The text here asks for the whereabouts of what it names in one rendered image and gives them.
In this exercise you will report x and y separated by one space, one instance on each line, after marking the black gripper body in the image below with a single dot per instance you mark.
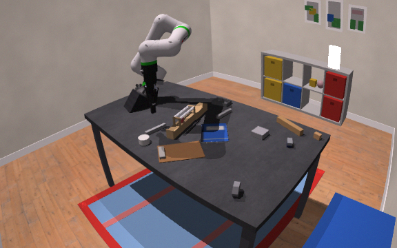
150 79

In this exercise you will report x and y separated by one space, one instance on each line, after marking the white square stick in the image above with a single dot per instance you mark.
154 129
222 114

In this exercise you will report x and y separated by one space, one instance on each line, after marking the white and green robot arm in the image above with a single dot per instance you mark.
145 61

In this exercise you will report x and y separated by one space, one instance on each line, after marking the white short cylinder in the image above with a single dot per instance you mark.
144 139

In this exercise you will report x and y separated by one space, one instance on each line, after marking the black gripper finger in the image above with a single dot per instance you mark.
148 94
153 93

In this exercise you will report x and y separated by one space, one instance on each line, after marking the long tan wooden bar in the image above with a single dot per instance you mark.
289 125

